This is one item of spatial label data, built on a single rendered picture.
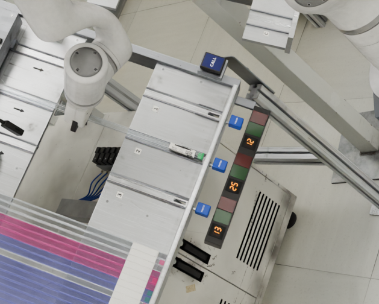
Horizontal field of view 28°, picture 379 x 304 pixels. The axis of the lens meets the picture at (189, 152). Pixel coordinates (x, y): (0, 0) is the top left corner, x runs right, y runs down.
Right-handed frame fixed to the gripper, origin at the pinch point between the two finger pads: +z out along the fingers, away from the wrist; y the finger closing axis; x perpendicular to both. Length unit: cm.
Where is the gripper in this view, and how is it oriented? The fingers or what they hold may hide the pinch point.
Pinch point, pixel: (82, 114)
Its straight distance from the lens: 174.1
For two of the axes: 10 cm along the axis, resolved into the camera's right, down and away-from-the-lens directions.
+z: -1.6, 2.7, 9.5
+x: 9.2, 3.8, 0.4
